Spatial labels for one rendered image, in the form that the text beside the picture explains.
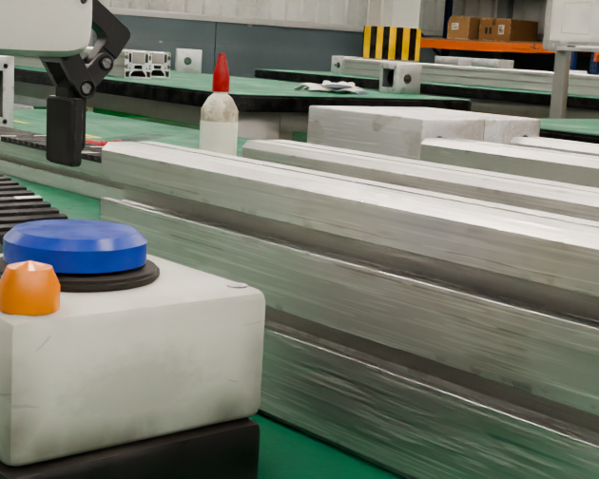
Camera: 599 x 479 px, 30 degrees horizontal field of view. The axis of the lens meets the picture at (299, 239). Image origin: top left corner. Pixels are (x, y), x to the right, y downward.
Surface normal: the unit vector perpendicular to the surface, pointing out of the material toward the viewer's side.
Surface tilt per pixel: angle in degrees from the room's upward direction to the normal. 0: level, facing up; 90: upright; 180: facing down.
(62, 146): 90
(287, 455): 0
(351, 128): 90
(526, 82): 90
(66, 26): 95
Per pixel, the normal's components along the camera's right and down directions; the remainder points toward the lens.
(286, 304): -0.75, 0.07
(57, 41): 0.67, 0.30
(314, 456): 0.06, -0.98
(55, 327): 0.62, -0.22
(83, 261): 0.31, 0.18
